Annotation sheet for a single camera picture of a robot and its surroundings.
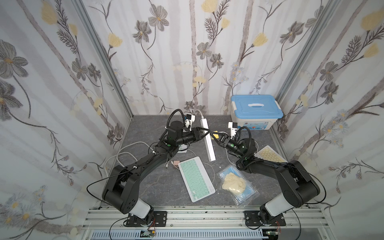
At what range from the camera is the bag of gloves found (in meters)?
0.81

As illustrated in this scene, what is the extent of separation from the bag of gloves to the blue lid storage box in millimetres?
375

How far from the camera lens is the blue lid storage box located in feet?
3.28
